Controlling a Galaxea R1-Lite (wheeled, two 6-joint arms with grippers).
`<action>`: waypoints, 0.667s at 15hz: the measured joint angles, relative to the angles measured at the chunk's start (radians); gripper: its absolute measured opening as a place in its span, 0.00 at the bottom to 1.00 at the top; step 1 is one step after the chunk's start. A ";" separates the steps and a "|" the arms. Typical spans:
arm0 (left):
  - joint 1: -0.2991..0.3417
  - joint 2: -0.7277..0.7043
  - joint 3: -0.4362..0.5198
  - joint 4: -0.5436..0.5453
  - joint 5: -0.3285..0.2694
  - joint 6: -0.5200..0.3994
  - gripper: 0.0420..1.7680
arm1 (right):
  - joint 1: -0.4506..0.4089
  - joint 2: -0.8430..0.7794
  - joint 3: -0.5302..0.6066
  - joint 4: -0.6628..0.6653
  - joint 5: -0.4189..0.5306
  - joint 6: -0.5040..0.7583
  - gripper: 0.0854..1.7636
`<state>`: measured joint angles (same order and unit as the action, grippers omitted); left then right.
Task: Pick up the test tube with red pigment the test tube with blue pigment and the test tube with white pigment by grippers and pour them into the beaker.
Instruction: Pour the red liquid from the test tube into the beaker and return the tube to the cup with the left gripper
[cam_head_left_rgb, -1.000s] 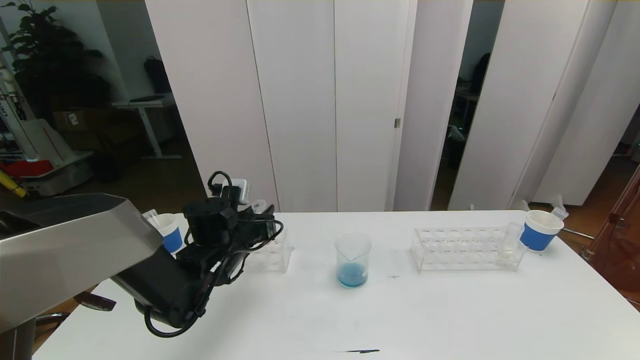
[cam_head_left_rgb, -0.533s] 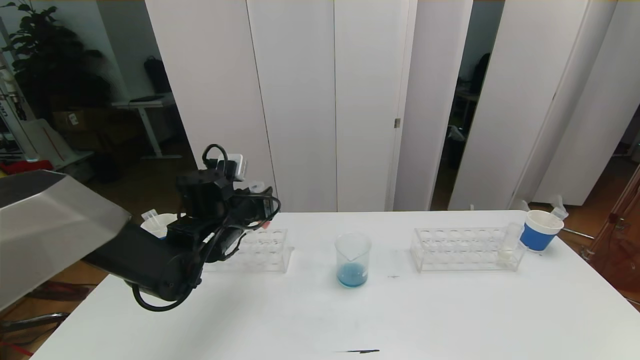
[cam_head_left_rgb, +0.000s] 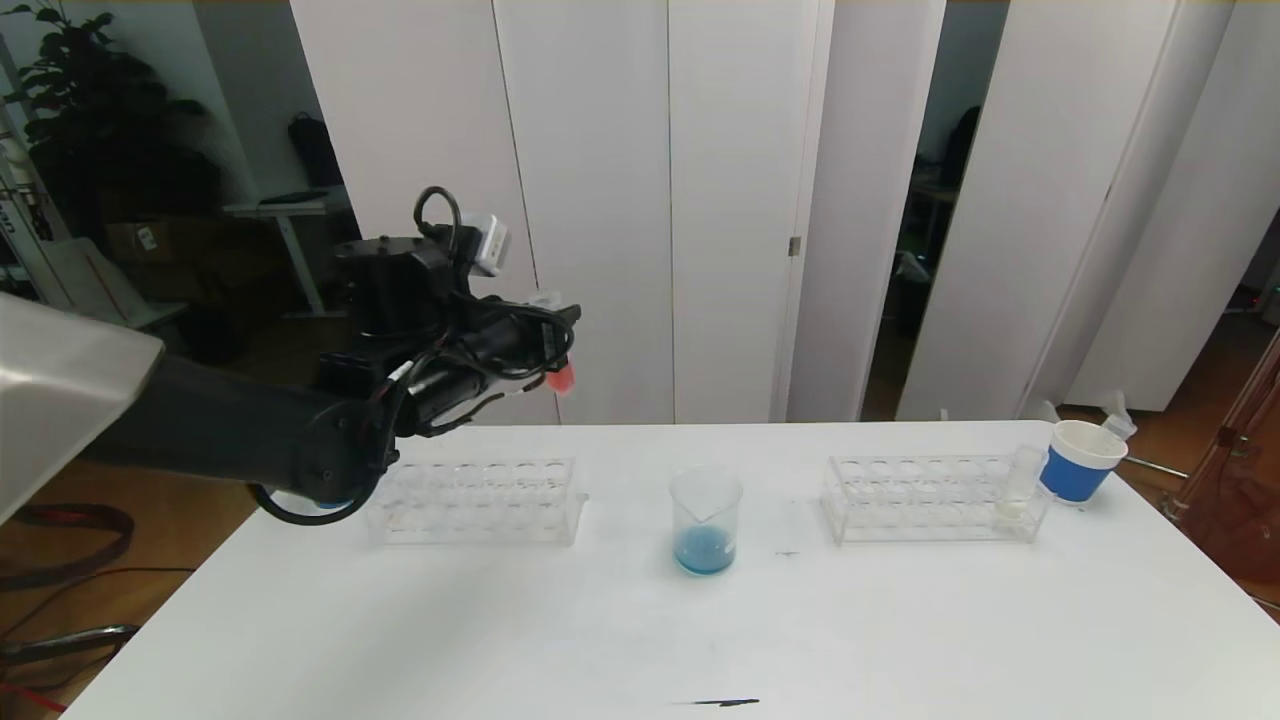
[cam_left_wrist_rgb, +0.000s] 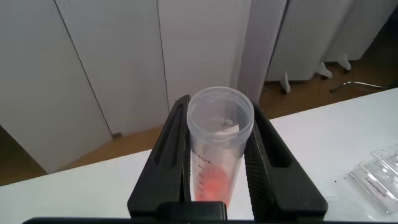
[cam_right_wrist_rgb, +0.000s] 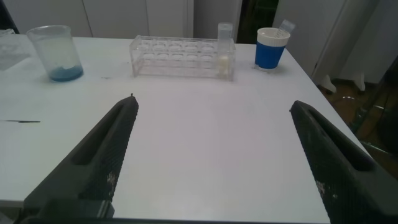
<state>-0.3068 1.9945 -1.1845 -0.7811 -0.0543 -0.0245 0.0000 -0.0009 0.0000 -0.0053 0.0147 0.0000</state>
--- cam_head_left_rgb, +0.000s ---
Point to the white printed column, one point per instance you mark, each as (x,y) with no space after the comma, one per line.
(25,200)

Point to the clear plastic test tube rack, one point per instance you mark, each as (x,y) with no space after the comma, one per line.
(480,502)
(930,500)

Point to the brown cardboard box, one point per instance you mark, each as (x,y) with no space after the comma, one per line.
(180,243)

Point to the metal light stand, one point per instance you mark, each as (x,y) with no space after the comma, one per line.
(1225,437)

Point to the black backpack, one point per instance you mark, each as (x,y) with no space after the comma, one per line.
(313,148)

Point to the graduated clear plastic test tube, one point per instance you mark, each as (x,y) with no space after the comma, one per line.
(1120,425)

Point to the clear glass beaker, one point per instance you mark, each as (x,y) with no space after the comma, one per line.
(705,555)

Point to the white machine housing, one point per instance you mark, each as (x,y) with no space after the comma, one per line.
(100,290)

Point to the test tube with pale liquid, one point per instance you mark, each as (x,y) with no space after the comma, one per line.
(1010,508)

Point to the dark green potted plant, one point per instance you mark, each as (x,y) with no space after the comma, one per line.
(100,130)

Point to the test tube with red liquid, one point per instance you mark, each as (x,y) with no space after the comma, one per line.
(562,380)

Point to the white office desk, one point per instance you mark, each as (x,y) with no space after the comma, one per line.
(290,208)

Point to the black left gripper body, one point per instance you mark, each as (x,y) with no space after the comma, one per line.
(562,335)

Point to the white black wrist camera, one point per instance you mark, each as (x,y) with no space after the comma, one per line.
(490,245)

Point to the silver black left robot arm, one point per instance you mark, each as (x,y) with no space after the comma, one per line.
(220,430)

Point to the grey metal floor leg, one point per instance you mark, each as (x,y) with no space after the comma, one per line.
(80,640)

